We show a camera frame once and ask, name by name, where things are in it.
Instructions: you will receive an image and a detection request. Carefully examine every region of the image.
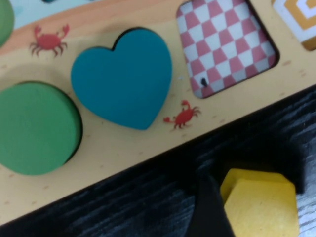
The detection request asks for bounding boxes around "teal heart piece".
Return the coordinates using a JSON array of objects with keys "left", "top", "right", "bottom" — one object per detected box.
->
[{"left": 71, "top": 27, "right": 173, "bottom": 131}]

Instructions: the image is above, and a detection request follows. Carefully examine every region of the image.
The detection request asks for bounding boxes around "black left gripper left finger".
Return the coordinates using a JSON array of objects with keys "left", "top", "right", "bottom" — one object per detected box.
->
[{"left": 195, "top": 169, "right": 237, "bottom": 237}]

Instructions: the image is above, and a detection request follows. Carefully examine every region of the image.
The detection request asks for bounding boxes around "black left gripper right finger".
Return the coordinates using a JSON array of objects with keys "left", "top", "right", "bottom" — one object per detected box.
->
[{"left": 290, "top": 143, "right": 309, "bottom": 195}]

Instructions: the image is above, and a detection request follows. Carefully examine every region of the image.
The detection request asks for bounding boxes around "green circle piece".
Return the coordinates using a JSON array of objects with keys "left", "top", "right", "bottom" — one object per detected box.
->
[{"left": 0, "top": 82, "right": 83, "bottom": 176}]

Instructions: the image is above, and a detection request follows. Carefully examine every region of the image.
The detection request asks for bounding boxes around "yellow pentagon piece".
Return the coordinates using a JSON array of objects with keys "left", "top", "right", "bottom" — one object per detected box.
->
[{"left": 219, "top": 168, "right": 301, "bottom": 237}]

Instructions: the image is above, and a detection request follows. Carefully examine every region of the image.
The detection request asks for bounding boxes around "wooden number shape puzzle board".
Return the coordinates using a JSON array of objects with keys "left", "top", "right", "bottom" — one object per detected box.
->
[{"left": 0, "top": 0, "right": 316, "bottom": 233}]

